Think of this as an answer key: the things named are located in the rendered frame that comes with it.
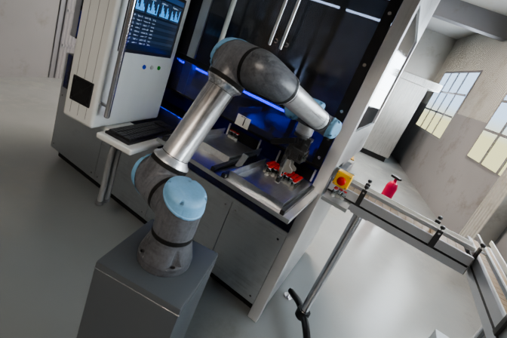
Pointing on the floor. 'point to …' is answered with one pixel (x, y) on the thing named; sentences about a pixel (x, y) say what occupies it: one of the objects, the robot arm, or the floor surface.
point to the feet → (299, 311)
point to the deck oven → (397, 114)
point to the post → (357, 109)
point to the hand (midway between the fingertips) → (280, 172)
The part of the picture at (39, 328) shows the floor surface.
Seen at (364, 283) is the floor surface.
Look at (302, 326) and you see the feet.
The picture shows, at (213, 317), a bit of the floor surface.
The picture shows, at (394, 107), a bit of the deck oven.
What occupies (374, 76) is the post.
